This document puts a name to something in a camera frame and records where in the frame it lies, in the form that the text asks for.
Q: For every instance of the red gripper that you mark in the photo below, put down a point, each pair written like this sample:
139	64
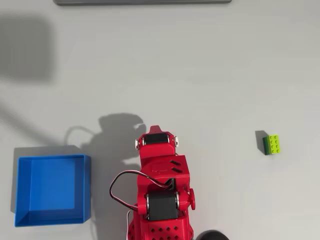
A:
155	150

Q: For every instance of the green yellow lego brick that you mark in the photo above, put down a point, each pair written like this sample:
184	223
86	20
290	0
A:
273	143

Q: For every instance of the red robot arm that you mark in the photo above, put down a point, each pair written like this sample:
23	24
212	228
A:
155	162

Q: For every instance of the blue plastic bin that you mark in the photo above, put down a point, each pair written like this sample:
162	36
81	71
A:
50	185

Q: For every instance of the gray flat slab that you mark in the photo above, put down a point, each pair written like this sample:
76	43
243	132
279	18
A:
142	2

